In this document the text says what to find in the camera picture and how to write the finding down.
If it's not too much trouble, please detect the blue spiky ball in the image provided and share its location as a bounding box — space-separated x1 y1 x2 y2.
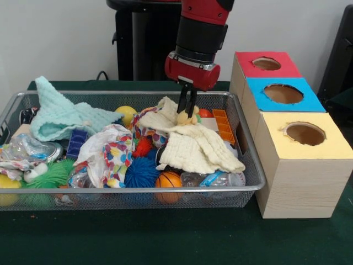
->
124 157 161 189

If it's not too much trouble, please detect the cream quilted cloth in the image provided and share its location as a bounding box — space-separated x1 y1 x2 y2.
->
137 96 246 174

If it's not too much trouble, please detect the green spiky ball with eyes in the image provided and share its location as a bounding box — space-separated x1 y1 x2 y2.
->
20 160 77 190

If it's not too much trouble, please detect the dark green table cloth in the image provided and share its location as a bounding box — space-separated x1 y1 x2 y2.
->
0 79 353 265

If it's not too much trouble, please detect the yellow ball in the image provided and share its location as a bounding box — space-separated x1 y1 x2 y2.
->
115 105 138 128

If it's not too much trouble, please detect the black chair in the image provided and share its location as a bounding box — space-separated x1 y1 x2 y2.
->
317 4 353 111

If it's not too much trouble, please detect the large colourful dotted cloth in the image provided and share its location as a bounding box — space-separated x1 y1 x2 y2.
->
74 124 136 188

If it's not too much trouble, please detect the orange toy basketball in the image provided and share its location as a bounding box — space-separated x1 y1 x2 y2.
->
155 171 184 205

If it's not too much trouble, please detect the small colourful dotted cloth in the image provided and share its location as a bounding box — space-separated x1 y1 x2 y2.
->
131 107 169 149

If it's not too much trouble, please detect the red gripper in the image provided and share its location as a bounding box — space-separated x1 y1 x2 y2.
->
164 52 221 118

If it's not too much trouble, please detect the wooden box with three holes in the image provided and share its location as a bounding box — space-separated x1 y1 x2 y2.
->
229 50 353 219

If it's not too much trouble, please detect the blue toy brick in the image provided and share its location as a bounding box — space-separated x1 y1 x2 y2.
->
66 129 89 161

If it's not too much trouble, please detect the yellow plush duck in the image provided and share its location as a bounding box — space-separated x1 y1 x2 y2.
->
175 106 200 126

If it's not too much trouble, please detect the mint quilted cloth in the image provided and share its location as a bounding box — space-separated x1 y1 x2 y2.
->
29 76 124 142

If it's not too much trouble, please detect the orange toy brick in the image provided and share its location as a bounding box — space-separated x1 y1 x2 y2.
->
212 109 237 145

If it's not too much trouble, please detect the clear mesh bin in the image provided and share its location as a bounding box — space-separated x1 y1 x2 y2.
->
0 90 268 212

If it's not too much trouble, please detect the clear bottle with blue label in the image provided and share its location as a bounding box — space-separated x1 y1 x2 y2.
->
180 171 235 194

